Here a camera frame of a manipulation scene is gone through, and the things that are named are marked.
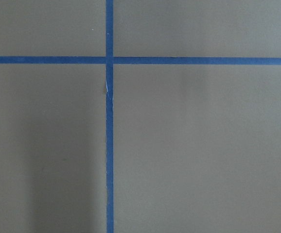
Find brown paper table cover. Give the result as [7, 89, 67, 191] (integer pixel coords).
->
[0, 0, 281, 233]

